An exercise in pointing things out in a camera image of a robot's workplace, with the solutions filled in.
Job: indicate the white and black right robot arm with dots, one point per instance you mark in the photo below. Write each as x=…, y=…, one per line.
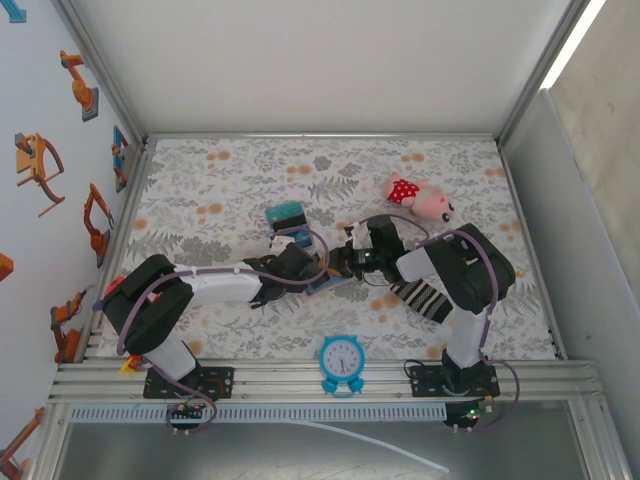
x=467, y=340

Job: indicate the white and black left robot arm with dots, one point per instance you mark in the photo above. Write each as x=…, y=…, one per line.
x=220, y=290

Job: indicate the blue credit card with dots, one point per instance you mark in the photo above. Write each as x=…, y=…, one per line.
x=304, y=241

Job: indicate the black credit card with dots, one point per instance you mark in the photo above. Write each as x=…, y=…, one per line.
x=295, y=222

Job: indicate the teal credit card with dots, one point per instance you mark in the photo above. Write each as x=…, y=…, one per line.
x=280, y=210

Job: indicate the floral patterned table mat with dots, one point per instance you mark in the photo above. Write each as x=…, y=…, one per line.
x=350, y=320

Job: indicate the pink pig plush toy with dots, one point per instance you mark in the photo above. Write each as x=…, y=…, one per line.
x=405, y=190

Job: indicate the black white striped sock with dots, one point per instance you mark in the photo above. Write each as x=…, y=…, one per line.
x=425, y=300

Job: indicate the blue alarm clock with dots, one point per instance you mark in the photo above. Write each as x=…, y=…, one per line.
x=342, y=360

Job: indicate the red orange plush toy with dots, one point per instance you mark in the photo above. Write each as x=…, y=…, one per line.
x=117, y=285

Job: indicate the small circuit board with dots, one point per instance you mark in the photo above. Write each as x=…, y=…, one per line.
x=475, y=412
x=187, y=411

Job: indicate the small yellow red toy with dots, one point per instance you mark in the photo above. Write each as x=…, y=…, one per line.
x=131, y=364

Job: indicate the white plastic tube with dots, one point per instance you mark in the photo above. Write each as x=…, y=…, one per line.
x=400, y=450

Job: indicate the white light strip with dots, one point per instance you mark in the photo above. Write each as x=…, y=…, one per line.
x=570, y=45

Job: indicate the wide aluminium base rail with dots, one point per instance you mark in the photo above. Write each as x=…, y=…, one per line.
x=280, y=382

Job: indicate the short aluminium frame rail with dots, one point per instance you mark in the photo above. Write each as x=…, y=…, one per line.
x=320, y=136

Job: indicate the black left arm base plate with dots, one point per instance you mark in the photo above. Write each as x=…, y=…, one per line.
x=220, y=382

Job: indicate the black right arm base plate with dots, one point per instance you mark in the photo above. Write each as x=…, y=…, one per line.
x=425, y=381

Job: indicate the aluminium side rail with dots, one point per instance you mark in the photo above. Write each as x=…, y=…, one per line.
x=533, y=250
x=127, y=210

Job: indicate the black round mount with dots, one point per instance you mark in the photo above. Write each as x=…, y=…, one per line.
x=457, y=420

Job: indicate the blue orange wall sticker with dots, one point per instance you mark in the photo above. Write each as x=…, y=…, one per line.
x=120, y=155

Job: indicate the aluminium frame post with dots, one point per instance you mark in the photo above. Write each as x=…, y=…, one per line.
x=101, y=70
x=540, y=70

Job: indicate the orange claw wall sticker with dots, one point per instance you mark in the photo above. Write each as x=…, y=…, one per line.
x=30, y=162

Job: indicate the orange block wall sticker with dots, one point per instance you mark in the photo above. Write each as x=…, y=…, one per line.
x=5, y=267

